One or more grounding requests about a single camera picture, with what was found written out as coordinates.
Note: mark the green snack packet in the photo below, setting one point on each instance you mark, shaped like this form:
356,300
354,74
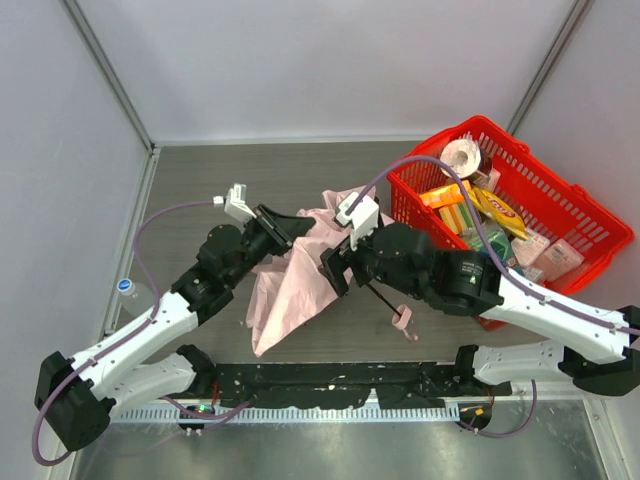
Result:
495,234

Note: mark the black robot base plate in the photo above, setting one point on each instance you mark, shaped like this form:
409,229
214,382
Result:
339,386

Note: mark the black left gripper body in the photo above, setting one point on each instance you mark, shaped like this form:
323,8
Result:
273,228

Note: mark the yellow green sponge pack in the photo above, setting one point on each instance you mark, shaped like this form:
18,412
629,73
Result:
458,217

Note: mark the pink packaged item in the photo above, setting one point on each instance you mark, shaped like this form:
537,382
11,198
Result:
528,250

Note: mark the blue snack packet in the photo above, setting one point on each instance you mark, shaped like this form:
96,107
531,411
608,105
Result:
510,261

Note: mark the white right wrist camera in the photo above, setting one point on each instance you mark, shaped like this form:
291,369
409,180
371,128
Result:
361,217

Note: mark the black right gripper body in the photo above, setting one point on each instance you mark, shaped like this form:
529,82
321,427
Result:
335,270

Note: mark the orange snack box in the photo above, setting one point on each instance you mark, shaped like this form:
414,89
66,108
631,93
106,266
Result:
446,195

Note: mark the dark brown jar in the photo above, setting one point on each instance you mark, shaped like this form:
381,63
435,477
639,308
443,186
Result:
482,176

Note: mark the toilet paper roll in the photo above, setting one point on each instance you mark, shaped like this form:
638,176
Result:
462,156

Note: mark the yellow Lays chips bag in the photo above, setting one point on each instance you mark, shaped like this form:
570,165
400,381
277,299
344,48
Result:
493,207

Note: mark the clear plastic water bottle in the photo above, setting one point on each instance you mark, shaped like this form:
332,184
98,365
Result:
135,297

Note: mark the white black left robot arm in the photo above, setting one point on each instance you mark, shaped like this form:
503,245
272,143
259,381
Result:
79,396

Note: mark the white slotted cable duct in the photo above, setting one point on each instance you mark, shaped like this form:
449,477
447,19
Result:
163,413

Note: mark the clear labelled plastic container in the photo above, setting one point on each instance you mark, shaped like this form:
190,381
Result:
557,260

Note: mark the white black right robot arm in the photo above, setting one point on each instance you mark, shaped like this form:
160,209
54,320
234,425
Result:
587,345

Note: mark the pink and black umbrella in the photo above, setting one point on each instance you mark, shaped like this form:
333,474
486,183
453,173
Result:
290,290

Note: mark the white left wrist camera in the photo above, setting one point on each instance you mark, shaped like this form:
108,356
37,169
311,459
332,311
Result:
234,203

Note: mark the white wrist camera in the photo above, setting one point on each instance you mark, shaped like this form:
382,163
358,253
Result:
234,203
361,217

